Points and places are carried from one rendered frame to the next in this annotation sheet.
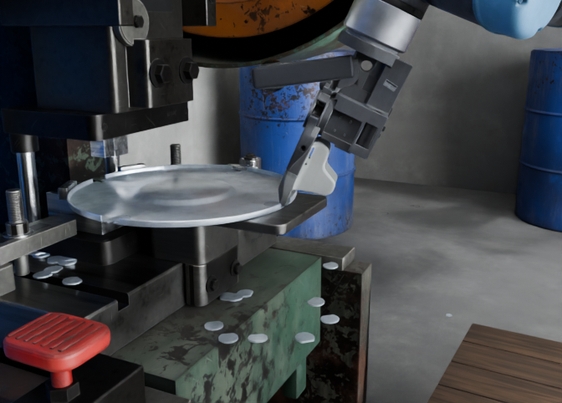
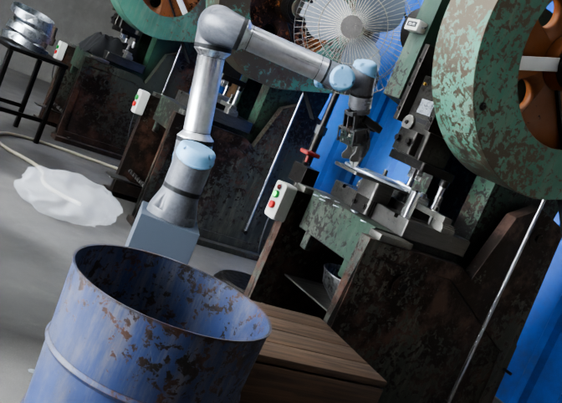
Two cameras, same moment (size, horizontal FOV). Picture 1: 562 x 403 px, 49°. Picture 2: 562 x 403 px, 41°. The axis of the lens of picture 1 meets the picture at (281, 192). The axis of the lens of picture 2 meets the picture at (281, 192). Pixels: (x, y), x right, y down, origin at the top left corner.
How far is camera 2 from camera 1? 2.92 m
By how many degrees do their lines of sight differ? 118
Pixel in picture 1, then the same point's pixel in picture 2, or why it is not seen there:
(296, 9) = not seen: hidden behind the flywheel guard
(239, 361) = (328, 213)
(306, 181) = (347, 154)
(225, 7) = not seen: hidden behind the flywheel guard
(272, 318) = (343, 217)
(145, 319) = (345, 198)
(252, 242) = (388, 219)
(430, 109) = not seen: outside the picture
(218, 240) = (364, 189)
